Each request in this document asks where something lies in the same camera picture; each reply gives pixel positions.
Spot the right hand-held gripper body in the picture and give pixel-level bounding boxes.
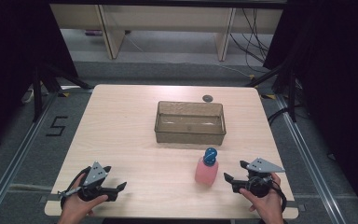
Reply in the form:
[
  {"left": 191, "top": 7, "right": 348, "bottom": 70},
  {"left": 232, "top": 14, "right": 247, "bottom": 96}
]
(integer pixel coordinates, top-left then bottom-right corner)
[{"left": 231, "top": 157, "right": 286, "bottom": 199}]

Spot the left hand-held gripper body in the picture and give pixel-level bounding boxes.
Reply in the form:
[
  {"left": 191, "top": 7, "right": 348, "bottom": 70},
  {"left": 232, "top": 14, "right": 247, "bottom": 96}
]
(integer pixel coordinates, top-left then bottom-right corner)
[{"left": 57, "top": 161, "right": 119, "bottom": 203}]

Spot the pink bottle with blue cap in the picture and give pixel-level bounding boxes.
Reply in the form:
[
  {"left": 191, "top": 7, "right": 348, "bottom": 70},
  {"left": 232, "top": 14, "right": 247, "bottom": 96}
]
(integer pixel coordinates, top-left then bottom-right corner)
[{"left": 194, "top": 147, "right": 220, "bottom": 188}]

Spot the transparent brown plastic box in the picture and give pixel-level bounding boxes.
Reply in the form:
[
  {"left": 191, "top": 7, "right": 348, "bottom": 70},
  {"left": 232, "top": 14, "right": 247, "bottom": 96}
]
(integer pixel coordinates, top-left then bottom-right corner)
[{"left": 154, "top": 100, "right": 227, "bottom": 147}]

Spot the person's right hand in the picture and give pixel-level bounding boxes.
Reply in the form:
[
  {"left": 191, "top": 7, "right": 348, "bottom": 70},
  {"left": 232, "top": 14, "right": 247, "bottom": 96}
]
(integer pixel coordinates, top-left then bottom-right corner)
[{"left": 239, "top": 172, "right": 286, "bottom": 224}]

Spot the person's left hand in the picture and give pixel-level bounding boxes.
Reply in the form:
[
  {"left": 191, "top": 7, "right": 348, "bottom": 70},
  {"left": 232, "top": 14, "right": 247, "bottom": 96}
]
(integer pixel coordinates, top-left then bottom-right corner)
[{"left": 58, "top": 173, "right": 109, "bottom": 224}]

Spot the black metal stand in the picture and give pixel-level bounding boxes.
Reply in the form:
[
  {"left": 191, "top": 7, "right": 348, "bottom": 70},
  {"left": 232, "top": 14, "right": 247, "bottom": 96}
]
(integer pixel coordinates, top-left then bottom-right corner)
[
  {"left": 244, "top": 59, "right": 300, "bottom": 123},
  {"left": 32, "top": 61, "right": 95, "bottom": 123}
]

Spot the dark curtain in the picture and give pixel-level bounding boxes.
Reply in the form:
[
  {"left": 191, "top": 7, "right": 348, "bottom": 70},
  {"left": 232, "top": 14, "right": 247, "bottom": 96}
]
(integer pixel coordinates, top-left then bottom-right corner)
[
  {"left": 262, "top": 0, "right": 358, "bottom": 218},
  {"left": 0, "top": 0, "right": 79, "bottom": 157}
]

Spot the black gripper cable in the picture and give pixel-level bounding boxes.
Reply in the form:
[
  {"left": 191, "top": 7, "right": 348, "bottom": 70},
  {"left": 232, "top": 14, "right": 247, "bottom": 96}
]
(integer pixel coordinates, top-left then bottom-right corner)
[
  {"left": 60, "top": 165, "right": 91, "bottom": 210},
  {"left": 271, "top": 181, "right": 289, "bottom": 214}
]

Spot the metal floor rail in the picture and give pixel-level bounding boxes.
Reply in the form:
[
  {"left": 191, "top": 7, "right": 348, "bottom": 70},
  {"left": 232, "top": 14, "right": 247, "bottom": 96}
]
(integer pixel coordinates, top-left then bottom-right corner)
[
  {"left": 0, "top": 90, "right": 61, "bottom": 224},
  {"left": 274, "top": 92, "right": 349, "bottom": 224}
]

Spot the thick black floor cable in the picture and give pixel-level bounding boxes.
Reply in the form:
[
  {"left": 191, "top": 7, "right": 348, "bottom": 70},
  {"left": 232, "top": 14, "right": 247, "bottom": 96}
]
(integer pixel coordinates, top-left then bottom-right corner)
[{"left": 266, "top": 105, "right": 294, "bottom": 126}]

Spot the bundle of black cables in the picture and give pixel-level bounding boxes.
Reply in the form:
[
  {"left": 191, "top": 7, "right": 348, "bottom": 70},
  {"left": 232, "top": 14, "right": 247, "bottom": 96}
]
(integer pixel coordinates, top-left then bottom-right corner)
[{"left": 228, "top": 7, "right": 272, "bottom": 75}]

